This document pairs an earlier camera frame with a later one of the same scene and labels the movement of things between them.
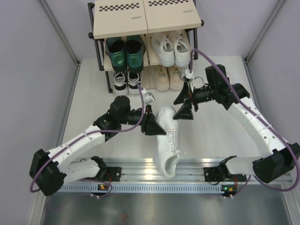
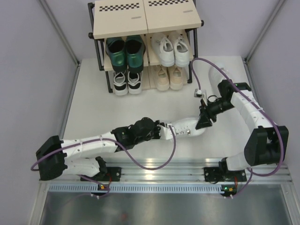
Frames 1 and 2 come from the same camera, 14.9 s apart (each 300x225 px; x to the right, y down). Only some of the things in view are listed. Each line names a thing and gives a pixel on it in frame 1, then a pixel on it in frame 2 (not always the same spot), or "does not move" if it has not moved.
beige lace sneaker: x=162 y=83 does not move
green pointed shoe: x=116 y=48 does not move
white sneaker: x=181 y=50 does not move
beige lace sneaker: x=176 y=83 does not move
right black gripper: x=187 y=95 to x=204 y=121
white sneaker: x=167 y=153 to x=186 y=127
